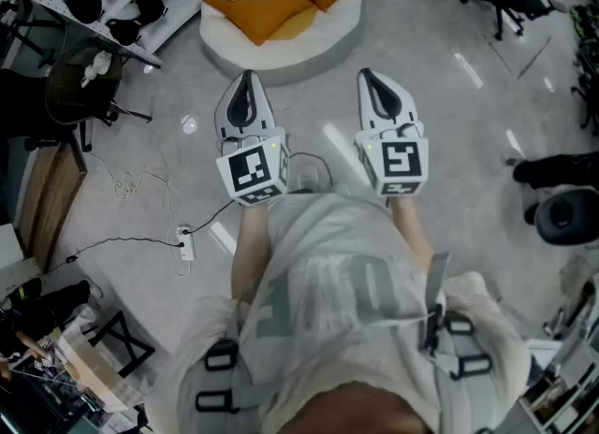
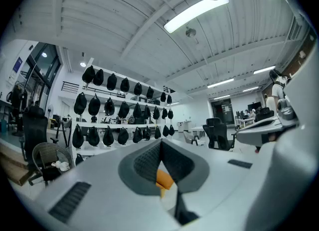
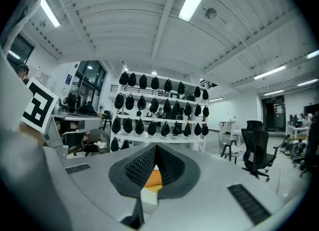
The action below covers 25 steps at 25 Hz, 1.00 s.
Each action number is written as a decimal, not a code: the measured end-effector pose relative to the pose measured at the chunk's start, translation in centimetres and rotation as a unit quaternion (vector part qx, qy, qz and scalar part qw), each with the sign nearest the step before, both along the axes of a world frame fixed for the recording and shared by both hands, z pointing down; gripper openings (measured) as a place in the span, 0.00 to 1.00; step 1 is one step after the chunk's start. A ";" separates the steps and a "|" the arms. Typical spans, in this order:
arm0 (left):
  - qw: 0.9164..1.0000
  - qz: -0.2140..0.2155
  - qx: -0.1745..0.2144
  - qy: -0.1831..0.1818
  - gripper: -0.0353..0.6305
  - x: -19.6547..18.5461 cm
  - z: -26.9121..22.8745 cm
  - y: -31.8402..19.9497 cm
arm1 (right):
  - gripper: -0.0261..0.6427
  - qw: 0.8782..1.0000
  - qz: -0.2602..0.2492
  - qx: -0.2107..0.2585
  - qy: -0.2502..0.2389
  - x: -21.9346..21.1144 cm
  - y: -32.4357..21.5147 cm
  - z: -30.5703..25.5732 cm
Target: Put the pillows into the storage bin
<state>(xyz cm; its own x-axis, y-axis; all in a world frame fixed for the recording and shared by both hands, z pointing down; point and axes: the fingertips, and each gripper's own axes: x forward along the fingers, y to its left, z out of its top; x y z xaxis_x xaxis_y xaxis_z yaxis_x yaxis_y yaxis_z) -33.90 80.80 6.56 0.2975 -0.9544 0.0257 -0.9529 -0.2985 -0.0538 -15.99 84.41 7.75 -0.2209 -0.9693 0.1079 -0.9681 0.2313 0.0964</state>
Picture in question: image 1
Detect white shelving cart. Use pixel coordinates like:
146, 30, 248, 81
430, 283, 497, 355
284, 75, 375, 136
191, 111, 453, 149
519, 253, 599, 434

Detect black round stool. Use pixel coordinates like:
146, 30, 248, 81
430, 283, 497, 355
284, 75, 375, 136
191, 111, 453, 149
523, 188, 599, 247

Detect person's right forearm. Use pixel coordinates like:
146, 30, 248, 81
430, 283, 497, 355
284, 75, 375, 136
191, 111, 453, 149
389, 195, 435, 279

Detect white power strip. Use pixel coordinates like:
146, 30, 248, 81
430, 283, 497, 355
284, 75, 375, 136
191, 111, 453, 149
175, 224, 197, 264

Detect grey chest harness straps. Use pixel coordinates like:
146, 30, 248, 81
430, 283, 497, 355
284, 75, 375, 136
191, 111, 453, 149
194, 252, 493, 417

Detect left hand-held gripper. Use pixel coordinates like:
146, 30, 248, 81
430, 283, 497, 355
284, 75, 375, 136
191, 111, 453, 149
214, 69, 293, 209

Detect large orange cushion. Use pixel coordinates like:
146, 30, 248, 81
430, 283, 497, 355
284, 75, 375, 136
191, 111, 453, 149
195, 0, 315, 47

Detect shelf of black helmets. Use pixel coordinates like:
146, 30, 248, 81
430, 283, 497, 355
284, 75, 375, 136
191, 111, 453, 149
7, 0, 169, 48

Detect white tangled cable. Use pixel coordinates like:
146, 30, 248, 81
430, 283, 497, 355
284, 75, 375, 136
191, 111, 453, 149
88, 151, 193, 279

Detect cluttered work desk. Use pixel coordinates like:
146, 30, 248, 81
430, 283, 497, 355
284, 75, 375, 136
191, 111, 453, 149
0, 277, 158, 434

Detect wooden board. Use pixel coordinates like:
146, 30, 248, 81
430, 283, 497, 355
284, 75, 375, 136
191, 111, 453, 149
17, 139, 89, 275

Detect person's left forearm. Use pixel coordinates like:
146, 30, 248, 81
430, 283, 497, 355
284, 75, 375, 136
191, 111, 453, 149
230, 200, 273, 307

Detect white and yellow round pouf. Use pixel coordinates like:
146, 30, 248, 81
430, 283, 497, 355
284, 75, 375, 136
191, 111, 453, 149
198, 0, 364, 87

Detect black cross-braced table frame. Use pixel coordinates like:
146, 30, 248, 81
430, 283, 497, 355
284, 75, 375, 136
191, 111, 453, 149
88, 310, 156, 380

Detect dark wicker chair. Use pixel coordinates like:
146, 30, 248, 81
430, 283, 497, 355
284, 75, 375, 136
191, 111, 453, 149
44, 37, 154, 152

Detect black equipment pile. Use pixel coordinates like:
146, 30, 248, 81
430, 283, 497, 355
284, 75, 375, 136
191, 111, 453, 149
568, 1, 599, 138

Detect black power cable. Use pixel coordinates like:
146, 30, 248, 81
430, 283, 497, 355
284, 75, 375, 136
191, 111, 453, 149
185, 151, 334, 236
46, 235, 184, 275

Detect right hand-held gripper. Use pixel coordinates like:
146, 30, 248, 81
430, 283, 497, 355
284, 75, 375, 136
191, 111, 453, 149
354, 68, 431, 198

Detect white crumpled cloth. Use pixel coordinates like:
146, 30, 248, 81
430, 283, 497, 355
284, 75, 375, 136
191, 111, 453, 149
80, 50, 114, 89

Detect person's left white shoe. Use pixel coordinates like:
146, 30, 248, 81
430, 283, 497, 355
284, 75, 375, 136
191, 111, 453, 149
299, 165, 329, 195

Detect person's torso in pale shirt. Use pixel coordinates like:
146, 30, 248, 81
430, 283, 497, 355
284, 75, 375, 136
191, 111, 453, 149
176, 191, 534, 434

